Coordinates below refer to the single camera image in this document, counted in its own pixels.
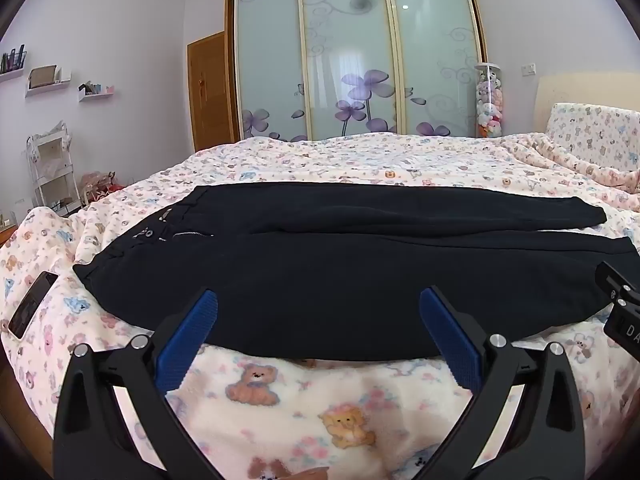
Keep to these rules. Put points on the cream bed headboard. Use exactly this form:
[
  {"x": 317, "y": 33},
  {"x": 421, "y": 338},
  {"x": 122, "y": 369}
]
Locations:
[{"x": 575, "y": 90}]

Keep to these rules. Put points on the bear printed blanket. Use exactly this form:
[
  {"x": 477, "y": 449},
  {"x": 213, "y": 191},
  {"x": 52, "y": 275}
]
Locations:
[{"x": 280, "y": 430}]

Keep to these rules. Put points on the white wall shelf with box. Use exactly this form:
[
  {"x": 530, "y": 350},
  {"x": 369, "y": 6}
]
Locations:
[{"x": 47, "y": 87}]

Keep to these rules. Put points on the white wall shelf with books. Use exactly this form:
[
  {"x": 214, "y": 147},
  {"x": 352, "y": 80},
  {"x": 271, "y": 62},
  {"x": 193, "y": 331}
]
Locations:
[{"x": 11, "y": 67}]

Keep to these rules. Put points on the clear tube of plush toys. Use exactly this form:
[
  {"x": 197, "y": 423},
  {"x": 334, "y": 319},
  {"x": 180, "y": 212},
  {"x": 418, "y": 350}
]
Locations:
[{"x": 489, "y": 102}]

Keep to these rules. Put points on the pink plush pile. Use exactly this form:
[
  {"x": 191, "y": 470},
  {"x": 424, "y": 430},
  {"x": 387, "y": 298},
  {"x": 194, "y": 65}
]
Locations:
[{"x": 102, "y": 185}]

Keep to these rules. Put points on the bear printed pillow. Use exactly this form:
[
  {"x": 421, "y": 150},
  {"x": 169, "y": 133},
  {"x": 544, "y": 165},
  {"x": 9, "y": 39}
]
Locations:
[{"x": 595, "y": 130}]

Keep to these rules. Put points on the wardrobe with floral glass doors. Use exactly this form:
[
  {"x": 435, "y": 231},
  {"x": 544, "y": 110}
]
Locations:
[{"x": 350, "y": 50}]

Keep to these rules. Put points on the white storage cart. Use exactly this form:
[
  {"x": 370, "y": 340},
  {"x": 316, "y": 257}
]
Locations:
[{"x": 52, "y": 170}]

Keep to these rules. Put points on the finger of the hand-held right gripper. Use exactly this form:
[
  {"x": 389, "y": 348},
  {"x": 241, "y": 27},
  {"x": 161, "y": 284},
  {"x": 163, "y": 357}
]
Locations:
[{"x": 617, "y": 282}]

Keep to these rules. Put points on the black smartphone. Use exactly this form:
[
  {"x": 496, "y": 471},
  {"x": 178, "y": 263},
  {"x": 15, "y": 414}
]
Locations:
[{"x": 32, "y": 305}]

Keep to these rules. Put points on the white light switch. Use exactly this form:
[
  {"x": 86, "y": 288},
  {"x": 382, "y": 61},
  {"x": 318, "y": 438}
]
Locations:
[{"x": 528, "y": 68}]

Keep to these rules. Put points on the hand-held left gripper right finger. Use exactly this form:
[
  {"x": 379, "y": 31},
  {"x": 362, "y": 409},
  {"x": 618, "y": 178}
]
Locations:
[{"x": 450, "y": 340}]

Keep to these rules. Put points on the black pants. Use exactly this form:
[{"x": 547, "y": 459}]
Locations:
[{"x": 325, "y": 285}]

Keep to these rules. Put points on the small white wall shelf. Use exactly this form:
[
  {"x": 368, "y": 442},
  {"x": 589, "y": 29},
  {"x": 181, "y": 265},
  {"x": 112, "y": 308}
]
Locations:
[{"x": 95, "y": 92}]

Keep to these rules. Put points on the wooden door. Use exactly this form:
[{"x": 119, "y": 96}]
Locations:
[{"x": 212, "y": 95}]

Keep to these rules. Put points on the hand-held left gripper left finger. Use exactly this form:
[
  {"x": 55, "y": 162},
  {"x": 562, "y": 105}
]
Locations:
[{"x": 187, "y": 345}]

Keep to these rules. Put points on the cardboard box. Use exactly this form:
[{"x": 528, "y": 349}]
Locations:
[{"x": 42, "y": 76}]

